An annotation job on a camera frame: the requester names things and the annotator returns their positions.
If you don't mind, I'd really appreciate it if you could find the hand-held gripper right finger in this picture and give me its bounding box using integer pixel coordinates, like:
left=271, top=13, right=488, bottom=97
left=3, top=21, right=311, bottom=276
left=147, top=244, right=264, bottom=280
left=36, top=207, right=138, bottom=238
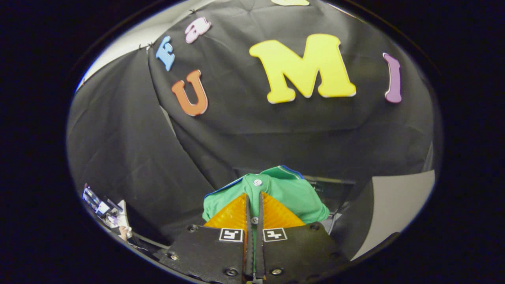
left=254, top=192, right=350, bottom=282

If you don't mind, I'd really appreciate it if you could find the black backdrop cloth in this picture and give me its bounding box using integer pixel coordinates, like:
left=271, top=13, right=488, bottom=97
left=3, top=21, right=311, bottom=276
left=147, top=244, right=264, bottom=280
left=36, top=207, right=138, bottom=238
left=66, top=0, right=442, bottom=253

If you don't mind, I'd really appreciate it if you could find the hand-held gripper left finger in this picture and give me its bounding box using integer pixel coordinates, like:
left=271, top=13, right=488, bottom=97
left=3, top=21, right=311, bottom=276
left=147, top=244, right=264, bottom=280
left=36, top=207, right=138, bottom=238
left=160, top=192, right=253, bottom=282

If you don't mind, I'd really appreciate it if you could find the white table with clutter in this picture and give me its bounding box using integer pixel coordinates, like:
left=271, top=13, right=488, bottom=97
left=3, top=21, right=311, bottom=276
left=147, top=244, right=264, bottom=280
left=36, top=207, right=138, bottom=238
left=82, top=183, right=133, bottom=242

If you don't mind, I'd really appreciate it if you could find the green polo shirt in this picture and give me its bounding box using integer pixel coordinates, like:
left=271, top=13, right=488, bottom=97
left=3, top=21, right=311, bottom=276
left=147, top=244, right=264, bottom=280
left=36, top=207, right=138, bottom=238
left=202, top=165, right=330, bottom=226

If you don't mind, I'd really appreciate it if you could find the dark washing machine lid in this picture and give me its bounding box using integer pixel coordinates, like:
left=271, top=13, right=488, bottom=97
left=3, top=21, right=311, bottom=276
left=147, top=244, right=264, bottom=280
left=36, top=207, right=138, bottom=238
left=233, top=168, right=356, bottom=215

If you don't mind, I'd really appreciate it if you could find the beige cabinet with dark top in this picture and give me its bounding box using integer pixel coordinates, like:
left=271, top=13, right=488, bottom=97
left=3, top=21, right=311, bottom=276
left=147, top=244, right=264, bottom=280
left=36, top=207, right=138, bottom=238
left=329, top=170, right=436, bottom=262

